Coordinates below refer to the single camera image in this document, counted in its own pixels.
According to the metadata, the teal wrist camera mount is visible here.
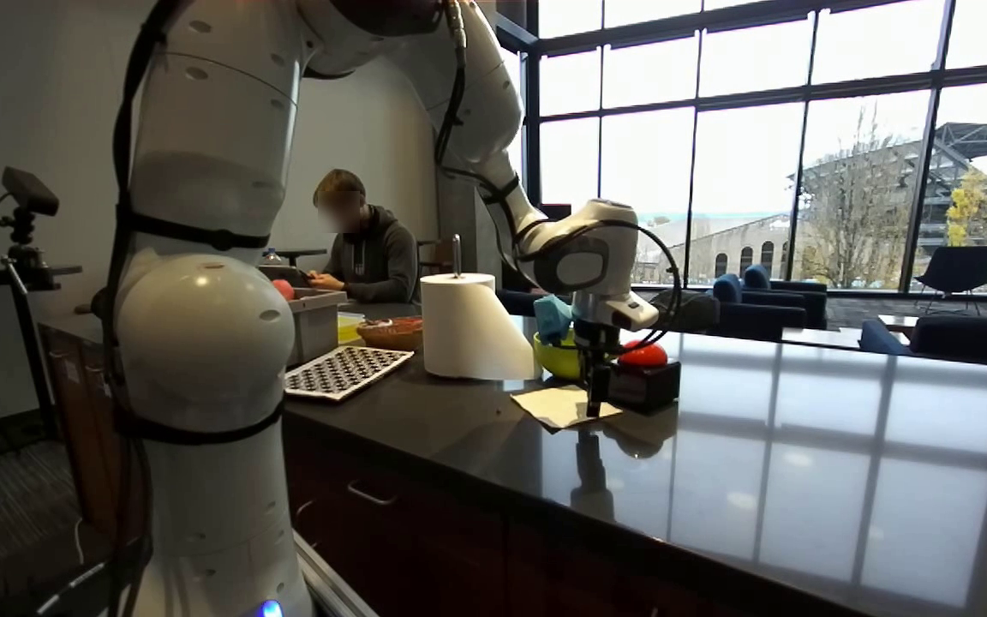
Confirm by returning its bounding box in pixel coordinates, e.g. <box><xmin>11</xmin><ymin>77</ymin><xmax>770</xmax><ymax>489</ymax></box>
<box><xmin>532</xmin><ymin>294</ymin><xmax>577</xmax><ymax>342</ymax></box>

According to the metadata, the seated person dark hoodie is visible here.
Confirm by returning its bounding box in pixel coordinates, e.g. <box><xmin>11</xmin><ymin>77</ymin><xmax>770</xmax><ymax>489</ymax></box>
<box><xmin>308</xmin><ymin>169</ymin><xmax>420</xmax><ymax>305</ymax></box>

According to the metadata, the white paper towel roll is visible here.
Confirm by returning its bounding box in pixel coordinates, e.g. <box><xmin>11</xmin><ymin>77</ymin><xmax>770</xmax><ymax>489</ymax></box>
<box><xmin>422</xmin><ymin>274</ymin><xmax>539</xmax><ymax>381</ymax></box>

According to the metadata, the red button black box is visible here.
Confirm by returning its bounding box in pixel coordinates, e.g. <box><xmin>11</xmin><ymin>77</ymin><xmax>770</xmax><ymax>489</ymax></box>
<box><xmin>607</xmin><ymin>342</ymin><xmax>679</xmax><ymax>415</ymax></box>

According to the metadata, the camera on tripod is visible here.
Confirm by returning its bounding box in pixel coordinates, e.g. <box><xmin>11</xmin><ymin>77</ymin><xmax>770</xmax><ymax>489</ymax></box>
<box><xmin>0</xmin><ymin>169</ymin><xmax>59</xmax><ymax>293</ymax></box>

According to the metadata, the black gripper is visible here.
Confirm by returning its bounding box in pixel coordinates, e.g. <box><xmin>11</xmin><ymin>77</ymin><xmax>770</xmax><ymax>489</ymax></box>
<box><xmin>577</xmin><ymin>324</ymin><xmax>622</xmax><ymax>417</ymax></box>

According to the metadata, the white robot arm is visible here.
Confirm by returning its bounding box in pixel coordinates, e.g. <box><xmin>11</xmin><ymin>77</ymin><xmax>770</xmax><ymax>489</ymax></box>
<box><xmin>101</xmin><ymin>0</ymin><xmax>660</xmax><ymax>617</ymax></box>

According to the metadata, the yellow cup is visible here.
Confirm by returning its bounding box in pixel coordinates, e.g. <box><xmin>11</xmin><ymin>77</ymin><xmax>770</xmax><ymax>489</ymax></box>
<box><xmin>337</xmin><ymin>312</ymin><xmax>366</xmax><ymax>345</ymax></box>

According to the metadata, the dark sofa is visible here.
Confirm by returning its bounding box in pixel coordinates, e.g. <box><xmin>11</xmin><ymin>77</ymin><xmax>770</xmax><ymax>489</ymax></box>
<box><xmin>674</xmin><ymin>278</ymin><xmax>825</xmax><ymax>341</ymax></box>

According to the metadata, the green plastic bowl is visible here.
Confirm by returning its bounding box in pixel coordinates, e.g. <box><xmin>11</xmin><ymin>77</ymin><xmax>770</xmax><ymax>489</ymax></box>
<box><xmin>535</xmin><ymin>334</ymin><xmax>580</xmax><ymax>381</ymax></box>

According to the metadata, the grey plastic bin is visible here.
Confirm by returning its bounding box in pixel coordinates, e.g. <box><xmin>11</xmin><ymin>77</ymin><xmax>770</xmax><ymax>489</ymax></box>
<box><xmin>292</xmin><ymin>293</ymin><xmax>347</xmax><ymax>362</ymax></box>

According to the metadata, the black white checkerboard sheet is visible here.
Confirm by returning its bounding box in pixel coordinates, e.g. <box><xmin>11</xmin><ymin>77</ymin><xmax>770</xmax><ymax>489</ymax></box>
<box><xmin>284</xmin><ymin>345</ymin><xmax>412</xmax><ymax>400</ymax></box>

